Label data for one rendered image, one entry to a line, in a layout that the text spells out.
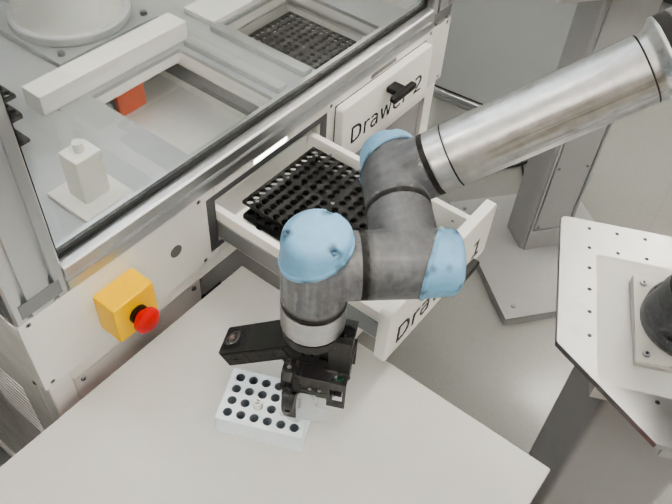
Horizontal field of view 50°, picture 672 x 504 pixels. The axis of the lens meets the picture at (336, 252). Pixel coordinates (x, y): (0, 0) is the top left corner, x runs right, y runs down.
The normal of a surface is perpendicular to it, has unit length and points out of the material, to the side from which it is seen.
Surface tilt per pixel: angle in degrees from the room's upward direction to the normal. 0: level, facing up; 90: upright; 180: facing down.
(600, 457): 90
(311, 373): 0
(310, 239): 0
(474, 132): 42
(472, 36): 90
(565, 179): 90
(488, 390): 0
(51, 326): 90
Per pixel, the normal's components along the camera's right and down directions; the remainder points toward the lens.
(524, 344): 0.05, -0.68
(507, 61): -0.55, 0.59
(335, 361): -0.22, 0.71
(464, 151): -0.29, 0.18
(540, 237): 0.22, 0.72
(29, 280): 0.79, 0.48
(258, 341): -0.47, -0.68
